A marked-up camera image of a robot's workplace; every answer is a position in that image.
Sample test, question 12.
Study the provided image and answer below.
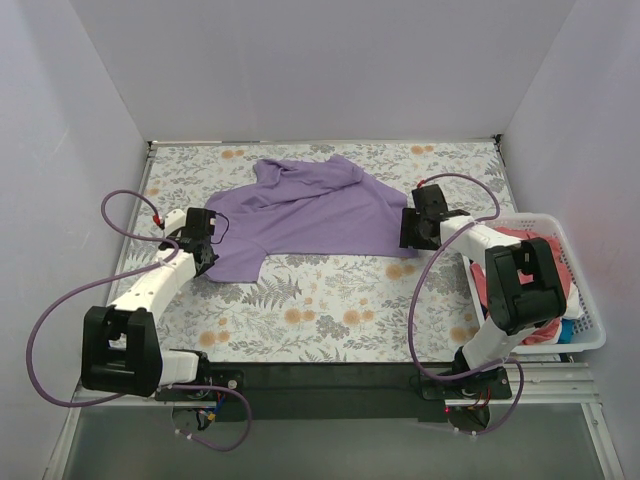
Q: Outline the white plastic laundry basket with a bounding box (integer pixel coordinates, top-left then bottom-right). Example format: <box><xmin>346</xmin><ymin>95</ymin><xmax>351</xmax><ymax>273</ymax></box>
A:
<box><xmin>444</xmin><ymin>213</ymin><xmax>606</xmax><ymax>367</ymax></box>

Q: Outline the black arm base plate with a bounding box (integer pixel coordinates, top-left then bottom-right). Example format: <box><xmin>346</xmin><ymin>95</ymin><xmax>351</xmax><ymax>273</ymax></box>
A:
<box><xmin>199</xmin><ymin>363</ymin><xmax>513</xmax><ymax>423</ymax></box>

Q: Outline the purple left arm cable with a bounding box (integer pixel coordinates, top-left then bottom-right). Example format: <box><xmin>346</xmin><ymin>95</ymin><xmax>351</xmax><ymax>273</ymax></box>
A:
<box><xmin>25</xmin><ymin>189</ymin><xmax>254</xmax><ymax>454</ymax></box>

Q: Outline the purple t shirt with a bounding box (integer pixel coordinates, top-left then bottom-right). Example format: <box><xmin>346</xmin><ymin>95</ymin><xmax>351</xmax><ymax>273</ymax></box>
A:
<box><xmin>206</xmin><ymin>155</ymin><xmax>416</xmax><ymax>283</ymax></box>

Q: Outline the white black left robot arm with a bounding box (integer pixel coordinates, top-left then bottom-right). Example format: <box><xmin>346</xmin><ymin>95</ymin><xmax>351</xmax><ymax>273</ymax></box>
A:
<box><xmin>81</xmin><ymin>208</ymin><xmax>222</xmax><ymax>400</ymax></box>

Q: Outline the floral patterned table mat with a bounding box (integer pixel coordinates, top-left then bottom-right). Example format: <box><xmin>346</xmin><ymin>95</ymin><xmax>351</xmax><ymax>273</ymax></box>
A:
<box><xmin>143</xmin><ymin>141</ymin><xmax>515</xmax><ymax>362</ymax></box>

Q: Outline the aluminium table frame rail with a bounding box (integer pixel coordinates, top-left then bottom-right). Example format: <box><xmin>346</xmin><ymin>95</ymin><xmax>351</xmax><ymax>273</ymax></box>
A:
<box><xmin>42</xmin><ymin>139</ymin><xmax>626</xmax><ymax>480</ymax></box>

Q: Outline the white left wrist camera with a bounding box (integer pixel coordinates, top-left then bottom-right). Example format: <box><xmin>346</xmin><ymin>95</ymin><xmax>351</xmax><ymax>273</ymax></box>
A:
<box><xmin>152</xmin><ymin>209</ymin><xmax>186</xmax><ymax>236</ymax></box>

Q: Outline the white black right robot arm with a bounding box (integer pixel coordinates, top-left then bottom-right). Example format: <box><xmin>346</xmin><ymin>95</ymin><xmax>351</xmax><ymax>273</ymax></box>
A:
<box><xmin>400</xmin><ymin>183</ymin><xmax>567</xmax><ymax>398</ymax></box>

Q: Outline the white garment in basket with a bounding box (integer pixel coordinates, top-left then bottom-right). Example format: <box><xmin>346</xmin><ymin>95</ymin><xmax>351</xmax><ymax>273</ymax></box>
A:
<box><xmin>563</xmin><ymin>282</ymin><xmax>584</xmax><ymax>320</ymax></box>

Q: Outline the blue garment in basket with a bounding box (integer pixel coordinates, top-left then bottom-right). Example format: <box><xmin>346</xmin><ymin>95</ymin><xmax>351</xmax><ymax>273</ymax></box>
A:
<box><xmin>556</xmin><ymin>318</ymin><xmax>574</xmax><ymax>344</ymax></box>

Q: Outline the pink t shirt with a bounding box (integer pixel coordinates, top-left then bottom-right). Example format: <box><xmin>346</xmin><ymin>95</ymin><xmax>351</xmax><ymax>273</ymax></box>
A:
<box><xmin>470</xmin><ymin>227</ymin><xmax>572</xmax><ymax>345</ymax></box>

